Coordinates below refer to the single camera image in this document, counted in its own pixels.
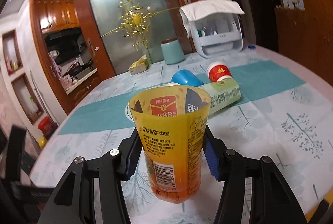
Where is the frosted glass door gold ornament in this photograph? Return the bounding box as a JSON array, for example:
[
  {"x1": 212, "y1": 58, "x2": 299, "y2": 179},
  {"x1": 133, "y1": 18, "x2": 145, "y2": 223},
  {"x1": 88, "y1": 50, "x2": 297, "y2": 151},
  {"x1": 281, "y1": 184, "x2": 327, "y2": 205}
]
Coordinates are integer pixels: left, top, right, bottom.
[{"x1": 89, "y1": 0, "x2": 176, "y2": 74}]

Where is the teal canister with brown lid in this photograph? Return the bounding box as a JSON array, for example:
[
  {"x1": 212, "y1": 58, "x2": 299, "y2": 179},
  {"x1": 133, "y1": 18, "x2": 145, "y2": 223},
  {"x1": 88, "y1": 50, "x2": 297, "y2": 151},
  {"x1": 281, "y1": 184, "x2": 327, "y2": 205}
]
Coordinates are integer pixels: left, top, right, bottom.
[{"x1": 161, "y1": 38, "x2": 185, "y2": 65}]

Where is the yellow tissue box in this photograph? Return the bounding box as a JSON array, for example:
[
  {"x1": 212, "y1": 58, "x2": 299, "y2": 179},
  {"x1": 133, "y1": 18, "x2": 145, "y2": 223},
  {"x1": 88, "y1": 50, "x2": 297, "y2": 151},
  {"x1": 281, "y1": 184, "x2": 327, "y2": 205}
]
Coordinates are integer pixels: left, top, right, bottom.
[{"x1": 128, "y1": 55, "x2": 148, "y2": 75}]

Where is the leaf pattern tablecloth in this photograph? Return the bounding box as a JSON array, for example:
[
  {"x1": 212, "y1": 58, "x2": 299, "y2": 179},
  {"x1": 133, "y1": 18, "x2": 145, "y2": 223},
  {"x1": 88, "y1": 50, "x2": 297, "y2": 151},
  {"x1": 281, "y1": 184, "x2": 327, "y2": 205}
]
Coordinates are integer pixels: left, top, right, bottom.
[{"x1": 31, "y1": 47, "x2": 332, "y2": 223}]

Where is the yellow round object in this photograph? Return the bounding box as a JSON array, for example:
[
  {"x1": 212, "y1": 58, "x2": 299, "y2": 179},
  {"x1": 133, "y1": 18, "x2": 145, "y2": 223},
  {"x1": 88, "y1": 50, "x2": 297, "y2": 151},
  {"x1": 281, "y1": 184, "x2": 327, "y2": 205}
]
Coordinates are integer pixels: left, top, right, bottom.
[{"x1": 38, "y1": 137, "x2": 48, "y2": 149}]

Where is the red tin can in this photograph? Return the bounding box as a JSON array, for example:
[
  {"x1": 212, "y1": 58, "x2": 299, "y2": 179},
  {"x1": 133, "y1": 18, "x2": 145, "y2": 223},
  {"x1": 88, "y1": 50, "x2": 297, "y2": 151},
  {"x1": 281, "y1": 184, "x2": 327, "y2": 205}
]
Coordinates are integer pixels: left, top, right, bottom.
[{"x1": 38, "y1": 116, "x2": 53, "y2": 135}]

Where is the wooden kitchen counter cabinet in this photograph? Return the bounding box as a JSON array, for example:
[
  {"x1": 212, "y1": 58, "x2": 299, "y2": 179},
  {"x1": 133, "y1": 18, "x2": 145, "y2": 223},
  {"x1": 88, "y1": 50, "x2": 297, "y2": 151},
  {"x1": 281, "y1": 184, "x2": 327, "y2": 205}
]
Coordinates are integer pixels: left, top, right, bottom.
[{"x1": 66, "y1": 69, "x2": 101, "y2": 106}]

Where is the blue plastic cup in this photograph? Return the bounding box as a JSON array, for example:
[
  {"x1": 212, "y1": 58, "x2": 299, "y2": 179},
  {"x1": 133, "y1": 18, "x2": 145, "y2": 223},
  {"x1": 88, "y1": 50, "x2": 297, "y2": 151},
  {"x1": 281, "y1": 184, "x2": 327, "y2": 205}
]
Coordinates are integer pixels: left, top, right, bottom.
[{"x1": 171, "y1": 70, "x2": 204, "y2": 87}]

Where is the white countertop appliance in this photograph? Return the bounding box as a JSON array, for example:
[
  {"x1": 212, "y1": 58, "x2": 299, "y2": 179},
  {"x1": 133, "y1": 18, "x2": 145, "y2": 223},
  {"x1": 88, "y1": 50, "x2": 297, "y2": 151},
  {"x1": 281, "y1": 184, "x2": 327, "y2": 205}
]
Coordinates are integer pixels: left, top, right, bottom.
[{"x1": 189, "y1": 13, "x2": 243, "y2": 58}]

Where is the clear green label bottle cup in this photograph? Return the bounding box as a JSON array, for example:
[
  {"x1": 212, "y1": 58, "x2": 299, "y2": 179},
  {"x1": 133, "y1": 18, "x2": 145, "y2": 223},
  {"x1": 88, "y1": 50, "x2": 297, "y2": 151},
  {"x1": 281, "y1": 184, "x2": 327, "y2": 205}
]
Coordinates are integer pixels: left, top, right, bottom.
[{"x1": 199, "y1": 78, "x2": 241, "y2": 115}]

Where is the orange yellow plastic bottle cup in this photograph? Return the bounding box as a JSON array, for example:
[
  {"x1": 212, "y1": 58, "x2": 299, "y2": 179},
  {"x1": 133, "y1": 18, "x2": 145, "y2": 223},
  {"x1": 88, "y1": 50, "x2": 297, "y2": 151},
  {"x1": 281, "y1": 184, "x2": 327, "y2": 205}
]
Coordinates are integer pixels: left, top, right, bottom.
[{"x1": 129, "y1": 85, "x2": 211, "y2": 204}]

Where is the white towel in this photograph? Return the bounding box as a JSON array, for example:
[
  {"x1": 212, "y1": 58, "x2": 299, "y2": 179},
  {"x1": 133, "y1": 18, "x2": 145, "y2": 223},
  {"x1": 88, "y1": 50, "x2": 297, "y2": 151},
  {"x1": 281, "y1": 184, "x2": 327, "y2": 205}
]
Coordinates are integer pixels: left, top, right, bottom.
[{"x1": 179, "y1": 0, "x2": 245, "y2": 38}]

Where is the dark wooden shelf cabinet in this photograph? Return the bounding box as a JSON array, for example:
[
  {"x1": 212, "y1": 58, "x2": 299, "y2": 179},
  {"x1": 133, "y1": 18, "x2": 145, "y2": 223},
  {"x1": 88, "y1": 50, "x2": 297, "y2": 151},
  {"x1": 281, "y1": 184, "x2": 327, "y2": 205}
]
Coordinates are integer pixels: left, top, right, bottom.
[{"x1": 275, "y1": 0, "x2": 332, "y2": 84}]

